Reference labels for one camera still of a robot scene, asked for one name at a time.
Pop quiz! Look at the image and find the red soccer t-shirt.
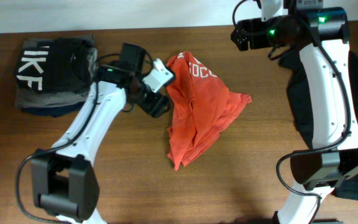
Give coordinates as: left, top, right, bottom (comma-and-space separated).
167, 51, 252, 170

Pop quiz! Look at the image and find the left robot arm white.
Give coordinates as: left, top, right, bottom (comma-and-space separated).
27, 43, 175, 223

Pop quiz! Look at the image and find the folded grey t-shirt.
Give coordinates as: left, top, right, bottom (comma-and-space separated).
15, 35, 97, 109

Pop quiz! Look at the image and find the folded black Nike t-shirt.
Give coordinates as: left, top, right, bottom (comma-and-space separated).
14, 38, 95, 93

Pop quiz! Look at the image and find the folded navy t-shirt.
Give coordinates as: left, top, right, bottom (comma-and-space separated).
21, 102, 84, 118

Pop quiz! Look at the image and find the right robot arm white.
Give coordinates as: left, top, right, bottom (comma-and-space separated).
231, 0, 358, 224

